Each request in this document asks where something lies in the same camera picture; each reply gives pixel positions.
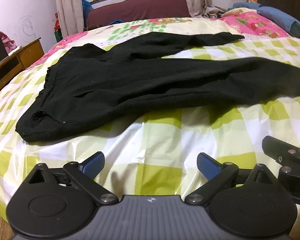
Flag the black pants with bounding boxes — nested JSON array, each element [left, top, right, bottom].
[[15, 32, 300, 142]]

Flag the wooden side desk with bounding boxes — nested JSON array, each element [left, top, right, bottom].
[[0, 37, 44, 91]]

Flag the red green hanging decoration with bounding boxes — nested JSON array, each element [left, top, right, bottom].
[[54, 13, 63, 42]]

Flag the blue cloth by sofa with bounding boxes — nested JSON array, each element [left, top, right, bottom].
[[82, 0, 93, 22]]

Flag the beige left curtain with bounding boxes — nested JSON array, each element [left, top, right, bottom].
[[56, 0, 84, 38]]

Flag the blue folded cloth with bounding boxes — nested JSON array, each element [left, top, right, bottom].
[[232, 2, 300, 38]]

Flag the green checked bed quilt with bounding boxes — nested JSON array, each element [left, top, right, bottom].
[[0, 18, 300, 216]]

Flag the maroon sofa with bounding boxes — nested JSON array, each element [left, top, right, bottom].
[[87, 0, 190, 28]]

